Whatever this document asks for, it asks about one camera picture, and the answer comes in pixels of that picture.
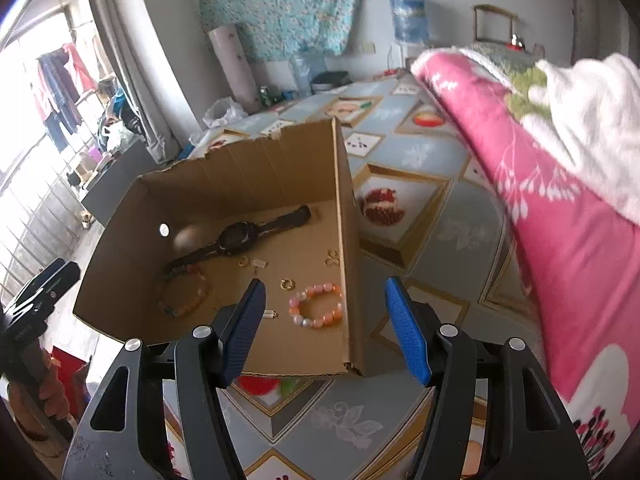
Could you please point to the green can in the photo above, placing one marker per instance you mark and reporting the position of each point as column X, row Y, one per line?
column 265, row 96

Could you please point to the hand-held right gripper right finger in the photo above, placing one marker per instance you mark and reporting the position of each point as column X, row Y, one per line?
column 407, row 330

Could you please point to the dark hanging garments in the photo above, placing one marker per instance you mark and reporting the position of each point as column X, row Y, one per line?
column 55, row 95

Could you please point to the red hanging garment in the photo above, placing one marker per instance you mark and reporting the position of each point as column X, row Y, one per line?
column 75, row 65

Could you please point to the wall socket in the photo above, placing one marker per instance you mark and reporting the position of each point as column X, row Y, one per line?
column 369, row 49

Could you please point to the brown cardboard box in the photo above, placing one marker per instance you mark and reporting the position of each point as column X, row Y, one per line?
column 225, row 175

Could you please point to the pale rolled mat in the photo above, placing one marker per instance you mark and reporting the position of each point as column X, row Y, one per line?
column 232, row 70

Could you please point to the dark grey cabinet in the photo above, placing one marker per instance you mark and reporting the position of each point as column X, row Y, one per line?
column 120, row 175

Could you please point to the green patterned quilt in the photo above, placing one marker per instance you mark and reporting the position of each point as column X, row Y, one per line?
column 510, row 67

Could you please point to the pink floral blanket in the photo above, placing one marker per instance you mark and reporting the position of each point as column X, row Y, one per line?
column 540, row 220

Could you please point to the clear blue plastic jug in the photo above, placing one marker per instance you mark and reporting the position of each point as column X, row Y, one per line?
column 307, row 75

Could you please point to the white water dispenser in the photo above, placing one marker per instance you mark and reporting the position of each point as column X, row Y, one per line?
column 400, row 57

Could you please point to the gold earring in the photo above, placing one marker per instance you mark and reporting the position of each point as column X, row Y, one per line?
column 331, row 257
column 244, row 261
column 287, row 284

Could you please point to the person's left forearm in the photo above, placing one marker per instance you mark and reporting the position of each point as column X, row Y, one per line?
column 27, row 432

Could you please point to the red plastic item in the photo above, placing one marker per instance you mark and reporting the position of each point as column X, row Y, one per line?
column 70, row 375

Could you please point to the pile of clothes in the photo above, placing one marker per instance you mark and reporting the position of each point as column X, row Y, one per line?
column 115, row 110

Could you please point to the wooden chair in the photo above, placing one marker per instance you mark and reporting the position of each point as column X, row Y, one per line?
column 492, row 8

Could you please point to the fruit printed bed sheet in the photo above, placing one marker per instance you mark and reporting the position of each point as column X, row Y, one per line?
column 440, row 220

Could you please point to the person's left hand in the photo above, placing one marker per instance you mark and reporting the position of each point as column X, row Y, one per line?
column 50, row 390

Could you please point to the metal window railing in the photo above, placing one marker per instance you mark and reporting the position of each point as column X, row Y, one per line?
column 40, row 220

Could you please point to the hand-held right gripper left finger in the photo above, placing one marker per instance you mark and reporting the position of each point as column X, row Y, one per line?
column 245, row 330

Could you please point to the grey curtain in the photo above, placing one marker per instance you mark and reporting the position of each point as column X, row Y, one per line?
column 135, row 60

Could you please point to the black bucket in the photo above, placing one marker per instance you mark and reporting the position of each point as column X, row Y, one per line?
column 331, row 81

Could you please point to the black wristwatch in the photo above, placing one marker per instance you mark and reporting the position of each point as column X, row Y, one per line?
column 240, row 237

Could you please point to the white fluffy blanket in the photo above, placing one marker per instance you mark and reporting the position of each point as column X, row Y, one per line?
column 600, row 125

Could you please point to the white plastic bag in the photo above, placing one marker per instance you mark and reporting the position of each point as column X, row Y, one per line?
column 222, row 112

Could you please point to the teal floral wall cloth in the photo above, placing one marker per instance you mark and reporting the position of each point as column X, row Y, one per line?
column 290, row 10

